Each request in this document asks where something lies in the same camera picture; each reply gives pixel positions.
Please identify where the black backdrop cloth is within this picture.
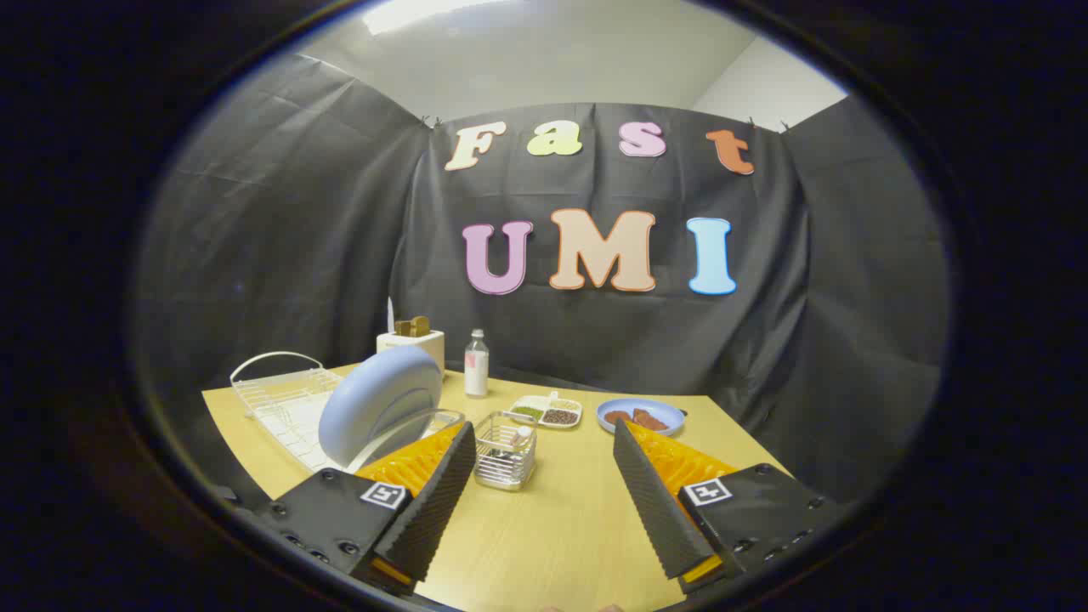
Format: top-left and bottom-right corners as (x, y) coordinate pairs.
(132, 53), (950, 504)

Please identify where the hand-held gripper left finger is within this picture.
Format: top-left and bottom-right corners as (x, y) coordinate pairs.
(254, 422), (478, 596)

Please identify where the clear wire basket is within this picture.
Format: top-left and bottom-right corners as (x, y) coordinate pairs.
(473, 411), (539, 493)

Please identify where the clear bottle with pink label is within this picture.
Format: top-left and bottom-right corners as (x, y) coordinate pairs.
(463, 329), (491, 400)

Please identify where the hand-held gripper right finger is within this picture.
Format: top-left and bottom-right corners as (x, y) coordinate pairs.
(613, 418), (840, 594)

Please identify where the white divided dish with spices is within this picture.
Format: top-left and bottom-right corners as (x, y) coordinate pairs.
(509, 391), (585, 431)

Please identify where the ceiling light panel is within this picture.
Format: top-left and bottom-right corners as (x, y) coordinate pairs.
(364, 0), (519, 37)

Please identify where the white box holder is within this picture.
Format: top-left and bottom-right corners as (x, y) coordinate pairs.
(376, 330), (446, 376)

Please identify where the blue plate with food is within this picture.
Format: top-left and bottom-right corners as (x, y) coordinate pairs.
(596, 397), (687, 437)

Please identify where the white wire dish rack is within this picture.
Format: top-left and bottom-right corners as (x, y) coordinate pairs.
(229, 351), (467, 474)

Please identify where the light blue plate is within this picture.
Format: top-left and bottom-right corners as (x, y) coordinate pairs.
(318, 344), (445, 469)

